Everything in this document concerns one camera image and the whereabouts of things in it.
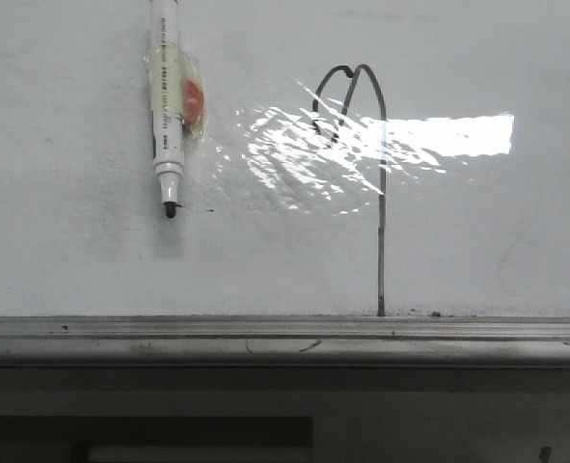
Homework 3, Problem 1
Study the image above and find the red magnet taped to marker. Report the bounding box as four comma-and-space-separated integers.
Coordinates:
180, 53, 205, 139

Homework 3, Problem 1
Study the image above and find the white black-tipped whiteboard marker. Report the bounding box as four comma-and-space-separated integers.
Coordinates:
149, 1, 184, 218

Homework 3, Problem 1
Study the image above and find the white whiteboard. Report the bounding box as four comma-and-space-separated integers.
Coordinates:
0, 1, 570, 316

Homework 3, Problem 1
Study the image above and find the aluminium whiteboard tray rail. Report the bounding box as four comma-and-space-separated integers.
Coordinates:
0, 315, 570, 368

